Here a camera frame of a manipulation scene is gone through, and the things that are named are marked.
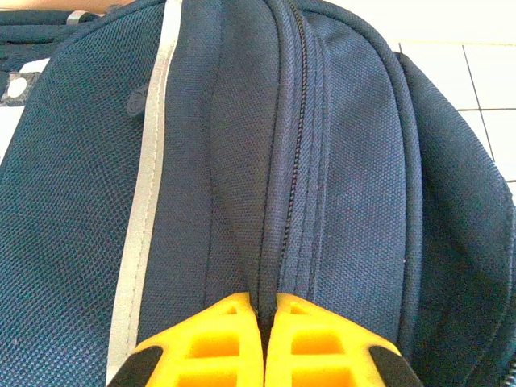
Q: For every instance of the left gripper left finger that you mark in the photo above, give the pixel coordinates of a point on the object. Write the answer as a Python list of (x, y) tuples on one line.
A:
[(201, 346)]

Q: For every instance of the navy blue backpack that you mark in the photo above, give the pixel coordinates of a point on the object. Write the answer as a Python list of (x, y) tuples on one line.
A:
[(242, 161)]

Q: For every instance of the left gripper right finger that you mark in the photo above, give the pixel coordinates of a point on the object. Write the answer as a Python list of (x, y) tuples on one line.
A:
[(322, 346)]

